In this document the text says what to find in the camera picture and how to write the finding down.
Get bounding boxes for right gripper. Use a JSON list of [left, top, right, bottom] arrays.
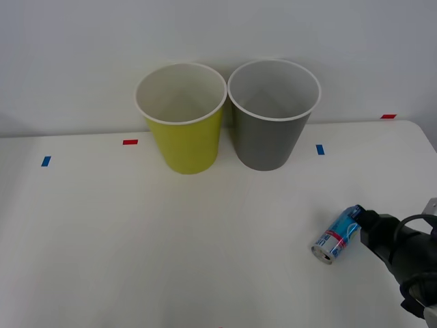
[[348, 204, 404, 273]]

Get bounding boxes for blue white drink can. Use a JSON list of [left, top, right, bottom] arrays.
[[311, 206, 363, 267]]

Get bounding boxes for grey plastic waste bin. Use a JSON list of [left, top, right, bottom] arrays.
[[227, 59, 322, 172]]

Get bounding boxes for yellow-green plastic waste bin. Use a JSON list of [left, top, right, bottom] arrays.
[[134, 61, 229, 176]]

